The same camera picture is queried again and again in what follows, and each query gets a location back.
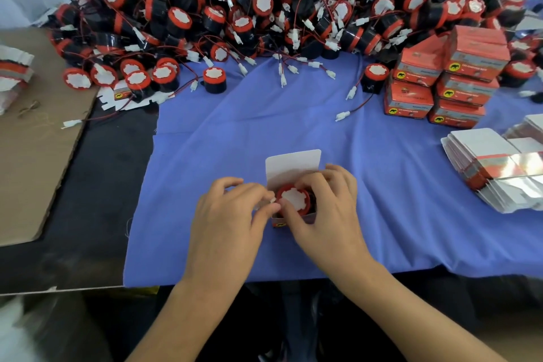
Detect single red black buzzer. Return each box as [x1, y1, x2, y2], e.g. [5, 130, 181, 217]
[191, 66, 229, 94]
[335, 63, 391, 123]
[275, 183, 317, 218]

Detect rubber band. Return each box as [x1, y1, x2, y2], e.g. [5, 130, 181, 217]
[17, 100, 42, 117]

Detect person's right hand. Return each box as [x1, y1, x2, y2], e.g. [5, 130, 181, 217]
[280, 164, 374, 286]

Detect brown cardboard sheet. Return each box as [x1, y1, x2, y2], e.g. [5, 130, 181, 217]
[0, 28, 98, 248]

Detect person's right forearm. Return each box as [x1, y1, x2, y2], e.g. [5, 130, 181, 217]
[339, 260, 485, 362]

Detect stack of paper boxes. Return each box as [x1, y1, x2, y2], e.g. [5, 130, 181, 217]
[0, 45, 35, 114]
[441, 114, 543, 213]

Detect orange white paper box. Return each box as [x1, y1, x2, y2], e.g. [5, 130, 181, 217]
[437, 71, 502, 108]
[443, 35, 512, 79]
[428, 101, 487, 130]
[265, 149, 324, 227]
[394, 33, 449, 62]
[450, 25, 512, 43]
[390, 56, 442, 89]
[382, 81, 436, 119]

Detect blue cloth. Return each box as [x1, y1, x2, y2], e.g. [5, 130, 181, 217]
[123, 27, 543, 289]

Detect person's left hand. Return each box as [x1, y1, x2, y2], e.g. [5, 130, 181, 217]
[185, 176, 281, 291]

